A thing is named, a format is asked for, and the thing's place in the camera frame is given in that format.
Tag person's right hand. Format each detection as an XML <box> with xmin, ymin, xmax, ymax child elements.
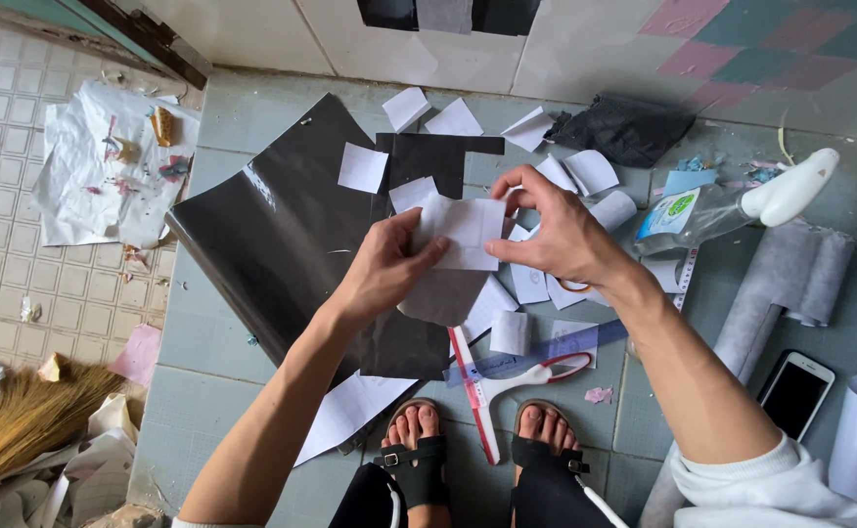
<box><xmin>484</xmin><ymin>164</ymin><xmax>638</xmax><ymax>290</ymax></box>

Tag person's left hand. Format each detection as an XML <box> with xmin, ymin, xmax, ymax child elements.
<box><xmin>329</xmin><ymin>207</ymin><xmax>451</xmax><ymax>331</ymax></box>

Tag grey film piece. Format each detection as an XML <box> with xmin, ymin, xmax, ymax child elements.
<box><xmin>398</xmin><ymin>267</ymin><xmax>490</xmax><ymax>328</ymax></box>

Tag white gridded backing paper piece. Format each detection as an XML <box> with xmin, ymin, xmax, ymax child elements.
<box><xmin>410</xmin><ymin>192</ymin><xmax>508</xmax><ymax>272</ymax></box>

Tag blue transparent ruler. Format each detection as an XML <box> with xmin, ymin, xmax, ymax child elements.
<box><xmin>443</xmin><ymin>319</ymin><xmax>629</xmax><ymax>388</ymax></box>

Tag scattered white paper squares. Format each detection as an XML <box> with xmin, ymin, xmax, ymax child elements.
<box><xmin>338</xmin><ymin>87</ymin><xmax>694</xmax><ymax>368</ymax></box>

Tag large black film sheet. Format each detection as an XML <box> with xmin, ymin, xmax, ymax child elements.
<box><xmin>166</xmin><ymin>93</ymin><xmax>380</xmax><ymax>368</ymax></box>

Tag crumpled black cloth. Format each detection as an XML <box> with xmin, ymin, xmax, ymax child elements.
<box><xmin>544</xmin><ymin>94</ymin><xmax>697</xmax><ymax>170</ymax></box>

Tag cut black film piece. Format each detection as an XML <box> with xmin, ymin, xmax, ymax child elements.
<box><xmin>359</xmin><ymin>132</ymin><xmax>506</xmax><ymax>381</ymax></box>

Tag white measuring tape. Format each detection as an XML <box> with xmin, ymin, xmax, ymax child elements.
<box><xmin>672</xmin><ymin>248</ymin><xmax>701</xmax><ymax>312</ymax></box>

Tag blue paper piece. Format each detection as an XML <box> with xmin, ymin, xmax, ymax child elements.
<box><xmin>662</xmin><ymin>167</ymin><xmax>719</xmax><ymax>198</ymax></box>

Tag large white backing sheet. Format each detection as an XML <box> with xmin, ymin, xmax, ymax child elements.
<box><xmin>294</xmin><ymin>370</ymin><xmax>418</xmax><ymax>468</ymax></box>

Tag person's left foot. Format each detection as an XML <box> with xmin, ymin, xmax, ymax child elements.
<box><xmin>383</xmin><ymin>402</ymin><xmax>451</xmax><ymax>528</ymax></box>

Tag person's foot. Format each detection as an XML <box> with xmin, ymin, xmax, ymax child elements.
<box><xmin>383</xmin><ymin>402</ymin><xmax>451</xmax><ymax>528</ymax></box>
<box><xmin>515</xmin><ymin>403</ymin><xmax>580</xmax><ymax>485</ymax></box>

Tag person's right foot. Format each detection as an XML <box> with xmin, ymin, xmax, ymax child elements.
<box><xmin>515</xmin><ymin>403</ymin><xmax>580</xmax><ymax>485</ymax></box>

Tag pile of blue pink scraps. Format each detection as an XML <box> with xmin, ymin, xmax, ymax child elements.
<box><xmin>744</xmin><ymin>160</ymin><xmax>785</xmax><ymax>184</ymax></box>

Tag grey film roll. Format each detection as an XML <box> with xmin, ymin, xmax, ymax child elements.
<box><xmin>637</xmin><ymin>220</ymin><xmax>855</xmax><ymax>528</ymax></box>

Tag black sandal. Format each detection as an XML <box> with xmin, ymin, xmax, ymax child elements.
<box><xmin>511</xmin><ymin>399</ymin><xmax>591</xmax><ymax>478</ymax></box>
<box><xmin>373</xmin><ymin>398</ymin><xmax>450</xmax><ymax>510</ymax></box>

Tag clear spray bottle white trigger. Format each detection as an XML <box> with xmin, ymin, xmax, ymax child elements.
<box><xmin>634</xmin><ymin>148</ymin><xmax>840</xmax><ymax>258</ymax></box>

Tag black trousers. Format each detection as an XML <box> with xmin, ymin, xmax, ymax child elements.
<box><xmin>329</xmin><ymin>458</ymin><xmax>620</xmax><ymax>528</ymax></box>

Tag pink paper sheet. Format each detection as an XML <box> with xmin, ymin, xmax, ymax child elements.
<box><xmin>108</xmin><ymin>324</ymin><xmax>163</xmax><ymax>387</ymax></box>

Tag white smartphone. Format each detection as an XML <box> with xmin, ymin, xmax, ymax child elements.
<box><xmin>757</xmin><ymin>351</ymin><xmax>836</xmax><ymax>442</ymax></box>

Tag crumpled white sheet with scraps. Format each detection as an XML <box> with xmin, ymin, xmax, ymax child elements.
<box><xmin>32</xmin><ymin>79</ymin><xmax>201</xmax><ymax>249</ymax></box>

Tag white sweater sleeve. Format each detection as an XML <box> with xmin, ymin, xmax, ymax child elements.
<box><xmin>671</xmin><ymin>433</ymin><xmax>857</xmax><ymax>528</ymax></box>

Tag heap of waste paper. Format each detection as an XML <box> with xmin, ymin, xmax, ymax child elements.
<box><xmin>0</xmin><ymin>395</ymin><xmax>139</xmax><ymax>528</ymax></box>

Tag straw broom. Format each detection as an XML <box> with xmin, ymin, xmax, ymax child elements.
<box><xmin>0</xmin><ymin>363</ymin><xmax>125</xmax><ymax>494</ymax></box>

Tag black grey sheets on wall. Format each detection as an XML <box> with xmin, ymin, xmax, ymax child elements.
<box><xmin>357</xmin><ymin>0</ymin><xmax>543</xmax><ymax>38</ymax></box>

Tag wooden door frame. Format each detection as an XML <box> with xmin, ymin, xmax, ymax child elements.
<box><xmin>0</xmin><ymin>0</ymin><xmax>213</xmax><ymax>90</ymax></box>

